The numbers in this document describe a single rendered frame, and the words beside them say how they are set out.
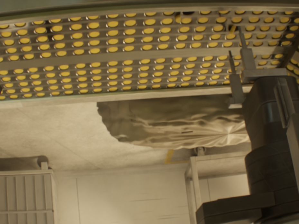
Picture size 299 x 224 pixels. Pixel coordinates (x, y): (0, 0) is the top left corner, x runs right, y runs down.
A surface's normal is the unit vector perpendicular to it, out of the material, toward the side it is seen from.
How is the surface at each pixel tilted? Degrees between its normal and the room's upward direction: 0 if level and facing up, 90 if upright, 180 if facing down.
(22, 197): 90
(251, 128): 87
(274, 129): 99
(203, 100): 77
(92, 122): 0
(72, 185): 90
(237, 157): 90
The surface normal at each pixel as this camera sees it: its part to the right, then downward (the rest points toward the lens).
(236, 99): 0.07, -0.40
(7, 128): 0.11, 0.92
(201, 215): -0.99, 0.07
